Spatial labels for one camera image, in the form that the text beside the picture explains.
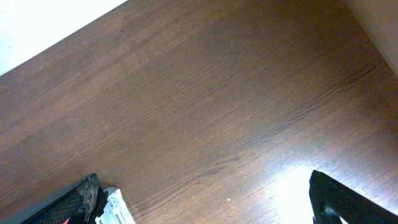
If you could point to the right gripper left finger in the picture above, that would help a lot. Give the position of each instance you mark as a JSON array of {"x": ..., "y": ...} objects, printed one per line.
[{"x": 79, "y": 203}]

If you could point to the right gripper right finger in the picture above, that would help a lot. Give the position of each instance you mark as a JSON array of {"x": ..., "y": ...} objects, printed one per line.
[{"x": 333, "y": 202}]

